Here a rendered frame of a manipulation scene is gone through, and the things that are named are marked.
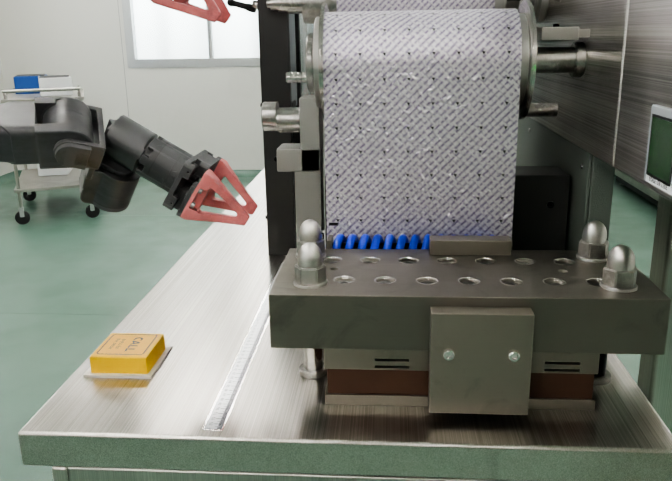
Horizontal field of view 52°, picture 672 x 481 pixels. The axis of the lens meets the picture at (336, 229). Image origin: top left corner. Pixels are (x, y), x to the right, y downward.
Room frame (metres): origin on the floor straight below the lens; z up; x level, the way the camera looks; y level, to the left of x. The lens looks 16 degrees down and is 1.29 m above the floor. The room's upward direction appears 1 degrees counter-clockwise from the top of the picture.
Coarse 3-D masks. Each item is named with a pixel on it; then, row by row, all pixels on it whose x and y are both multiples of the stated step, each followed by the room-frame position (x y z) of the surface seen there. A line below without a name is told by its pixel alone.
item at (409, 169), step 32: (352, 128) 0.85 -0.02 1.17; (384, 128) 0.85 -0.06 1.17; (416, 128) 0.85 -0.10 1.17; (448, 128) 0.85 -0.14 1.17; (480, 128) 0.84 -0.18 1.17; (512, 128) 0.84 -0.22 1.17; (352, 160) 0.85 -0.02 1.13; (384, 160) 0.85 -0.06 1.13; (416, 160) 0.85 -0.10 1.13; (448, 160) 0.85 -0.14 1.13; (480, 160) 0.84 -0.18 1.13; (512, 160) 0.84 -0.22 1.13; (352, 192) 0.85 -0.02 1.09; (384, 192) 0.85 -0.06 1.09; (416, 192) 0.85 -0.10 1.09; (448, 192) 0.85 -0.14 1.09; (480, 192) 0.84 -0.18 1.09; (512, 192) 0.84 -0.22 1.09; (352, 224) 0.85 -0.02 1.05; (384, 224) 0.85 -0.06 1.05; (416, 224) 0.85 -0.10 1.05; (448, 224) 0.84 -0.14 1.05; (480, 224) 0.84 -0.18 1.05; (512, 224) 0.84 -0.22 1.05
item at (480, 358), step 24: (432, 312) 0.63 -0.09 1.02; (456, 312) 0.63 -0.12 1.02; (480, 312) 0.63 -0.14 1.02; (504, 312) 0.63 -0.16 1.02; (528, 312) 0.63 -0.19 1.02; (432, 336) 0.63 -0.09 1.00; (456, 336) 0.63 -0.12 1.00; (480, 336) 0.63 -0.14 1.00; (504, 336) 0.63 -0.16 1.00; (528, 336) 0.62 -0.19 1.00; (432, 360) 0.63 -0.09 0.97; (456, 360) 0.63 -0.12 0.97; (480, 360) 0.63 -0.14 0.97; (504, 360) 0.63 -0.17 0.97; (528, 360) 0.62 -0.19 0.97; (432, 384) 0.63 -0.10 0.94; (456, 384) 0.63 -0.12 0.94; (480, 384) 0.63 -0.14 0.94; (504, 384) 0.63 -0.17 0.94; (528, 384) 0.62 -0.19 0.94; (432, 408) 0.63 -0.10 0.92; (456, 408) 0.63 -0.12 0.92; (480, 408) 0.63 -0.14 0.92; (504, 408) 0.63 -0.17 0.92; (528, 408) 0.62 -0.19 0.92
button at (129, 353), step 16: (112, 336) 0.80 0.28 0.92; (128, 336) 0.80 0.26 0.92; (144, 336) 0.80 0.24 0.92; (160, 336) 0.80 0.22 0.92; (96, 352) 0.76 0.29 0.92; (112, 352) 0.76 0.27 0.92; (128, 352) 0.76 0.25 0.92; (144, 352) 0.75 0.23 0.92; (160, 352) 0.79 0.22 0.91; (96, 368) 0.75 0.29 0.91; (112, 368) 0.74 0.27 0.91; (128, 368) 0.74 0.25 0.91; (144, 368) 0.74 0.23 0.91
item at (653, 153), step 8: (656, 120) 0.61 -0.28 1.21; (664, 120) 0.59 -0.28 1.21; (656, 128) 0.61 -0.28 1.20; (664, 128) 0.59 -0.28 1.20; (656, 136) 0.61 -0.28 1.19; (664, 136) 0.59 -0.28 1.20; (656, 144) 0.61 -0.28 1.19; (664, 144) 0.59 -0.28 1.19; (656, 152) 0.60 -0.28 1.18; (664, 152) 0.59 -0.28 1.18; (648, 160) 0.62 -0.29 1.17; (656, 160) 0.60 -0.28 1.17; (664, 160) 0.58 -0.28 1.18; (648, 168) 0.62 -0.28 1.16; (656, 168) 0.60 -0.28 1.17; (664, 168) 0.58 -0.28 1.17; (656, 176) 0.60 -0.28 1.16; (664, 176) 0.58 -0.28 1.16
